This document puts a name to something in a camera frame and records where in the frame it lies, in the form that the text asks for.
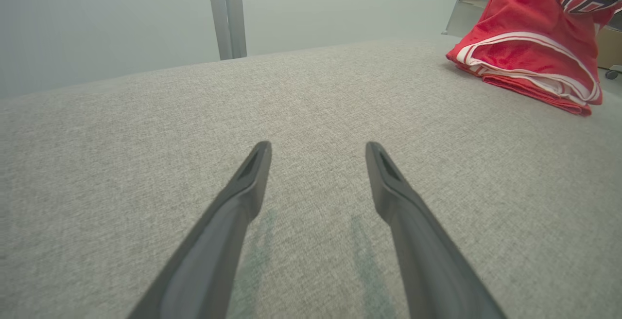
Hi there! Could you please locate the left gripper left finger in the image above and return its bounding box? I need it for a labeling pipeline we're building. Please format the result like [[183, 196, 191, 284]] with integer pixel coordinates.
[[127, 141, 273, 319]]

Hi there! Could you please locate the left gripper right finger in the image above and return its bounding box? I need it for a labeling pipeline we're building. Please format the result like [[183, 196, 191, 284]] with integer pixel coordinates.
[[365, 142, 508, 319]]

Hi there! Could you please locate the red shorts number 23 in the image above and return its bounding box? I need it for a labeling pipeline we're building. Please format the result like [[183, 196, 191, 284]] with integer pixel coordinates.
[[454, 61, 593, 117]]

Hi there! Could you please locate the red and white jersey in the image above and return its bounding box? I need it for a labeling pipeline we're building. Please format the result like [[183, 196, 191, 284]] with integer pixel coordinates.
[[446, 0, 622, 108]]

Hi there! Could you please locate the grey fabric sofa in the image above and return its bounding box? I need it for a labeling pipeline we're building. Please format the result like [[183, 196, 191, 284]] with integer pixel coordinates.
[[0, 35, 622, 319]]

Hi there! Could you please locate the brown cardboard box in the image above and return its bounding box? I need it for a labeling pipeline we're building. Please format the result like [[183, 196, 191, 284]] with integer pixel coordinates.
[[595, 26, 622, 69]]

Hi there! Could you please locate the grey metal partition post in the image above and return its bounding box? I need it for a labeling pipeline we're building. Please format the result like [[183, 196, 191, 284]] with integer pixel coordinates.
[[206, 0, 247, 61]]

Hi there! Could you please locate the slim grey metal post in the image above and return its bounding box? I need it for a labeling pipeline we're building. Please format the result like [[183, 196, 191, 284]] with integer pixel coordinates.
[[441, 0, 471, 35]]

